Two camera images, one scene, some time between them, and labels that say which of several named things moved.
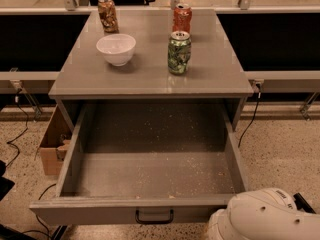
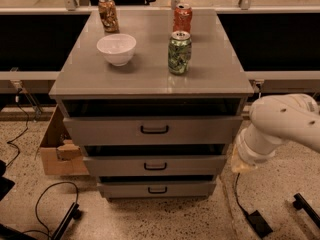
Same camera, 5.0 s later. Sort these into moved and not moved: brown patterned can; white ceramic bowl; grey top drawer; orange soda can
Moved: grey top drawer
Not moved: orange soda can; brown patterned can; white ceramic bowl
